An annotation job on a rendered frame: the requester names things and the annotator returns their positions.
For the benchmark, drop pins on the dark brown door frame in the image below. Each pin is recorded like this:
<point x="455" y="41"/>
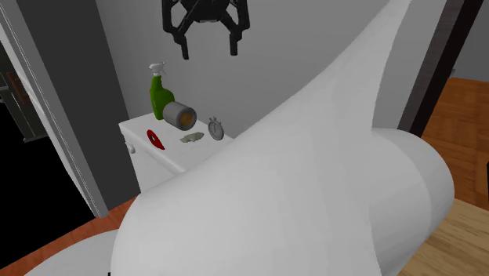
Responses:
<point x="431" y="68"/>

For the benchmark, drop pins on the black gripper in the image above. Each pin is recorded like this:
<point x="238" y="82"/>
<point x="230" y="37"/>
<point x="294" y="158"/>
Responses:
<point x="206" y="9"/>

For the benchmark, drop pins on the crumpled beige cloth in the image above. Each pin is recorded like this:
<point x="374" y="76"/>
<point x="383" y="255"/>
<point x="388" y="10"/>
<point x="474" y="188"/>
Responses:
<point x="192" y="137"/>

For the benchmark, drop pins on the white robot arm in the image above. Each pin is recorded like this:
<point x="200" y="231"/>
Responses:
<point x="290" y="191"/>

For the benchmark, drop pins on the green spray bottle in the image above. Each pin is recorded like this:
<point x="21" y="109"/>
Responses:
<point x="159" y="96"/>

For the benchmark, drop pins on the silver stopwatch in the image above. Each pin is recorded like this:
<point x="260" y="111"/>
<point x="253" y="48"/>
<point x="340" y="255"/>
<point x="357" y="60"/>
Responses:
<point x="216" y="130"/>

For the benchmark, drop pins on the grey paper roll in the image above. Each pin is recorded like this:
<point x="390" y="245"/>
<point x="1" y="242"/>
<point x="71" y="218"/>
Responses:
<point x="178" y="115"/>

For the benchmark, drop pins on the white door frame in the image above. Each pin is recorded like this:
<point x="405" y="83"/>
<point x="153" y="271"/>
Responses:
<point x="57" y="126"/>

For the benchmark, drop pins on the light wood robot stand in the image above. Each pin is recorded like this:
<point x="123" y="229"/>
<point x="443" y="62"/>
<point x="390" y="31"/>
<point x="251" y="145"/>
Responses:
<point x="454" y="244"/>

